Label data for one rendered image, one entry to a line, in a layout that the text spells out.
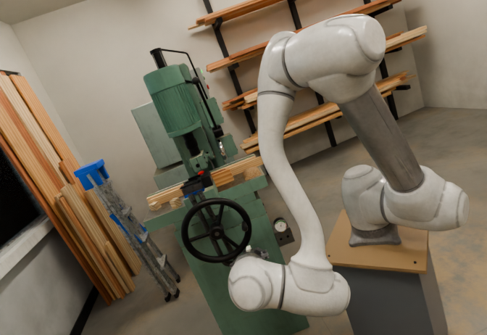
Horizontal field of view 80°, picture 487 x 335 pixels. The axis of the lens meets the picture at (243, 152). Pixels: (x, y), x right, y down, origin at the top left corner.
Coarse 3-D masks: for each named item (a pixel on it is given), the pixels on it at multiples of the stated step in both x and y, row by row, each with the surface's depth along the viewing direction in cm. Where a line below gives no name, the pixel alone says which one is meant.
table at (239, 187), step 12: (240, 180) 140; (252, 180) 135; (264, 180) 136; (228, 192) 135; (240, 192) 136; (168, 204) 144; (156, 216) 135; (168, 216) 135; (180, 216) 135; (204, 216) 127; (156, 228) 135
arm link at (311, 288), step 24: (264, 96) 75; (288, 96) 75; (264, 120) 75; (264, 144) 75; (288, 168) 74; (288, 192) 73; (312, 216) 72; (312, 240) 71; (288, 264) 73; (312, 264) 68; (288, 288) 68; (312, 288) 67; (336, 288) 68; (312, 312) 67; (336, 312) 68
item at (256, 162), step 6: (246, 162) 149; (252, 162) 150; (258, 162) 150; (234, 168) 149; (240, 168) 150; (246, 168) 150; (234, 174) 150; (168, 192) 150; (174, 192) 149; (180, 192) 149; (156, 198) 148; (162, 198) 149; (168, 198) 149
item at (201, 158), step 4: (204, 152) 155; (196, 156) 144; (200, 156) 142; (204, 156) 149; (192, 160) 142; (196, 160) 142; (200, 160) 142; (204, 160) 143; (192, 164) 142; (200, 164) 143; (204, 164) 143; (196, 168) 143; (200, 168) 143; (204, 168) 144
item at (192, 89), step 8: (184, 64) 154; (184, 72) 155; (192, 88) 157; (192, 96) 158; (200, 104) 159; (200, 112) 160; (208, 128) 162; (208, 136) 163; (176, 144) 162; (216, 144) 165; (216, 152) 166; (184, 160) 165; (216, 160) 167; (224, 160) 168; (192, 168) 166; (208, 168) 167; (192, 176) 167
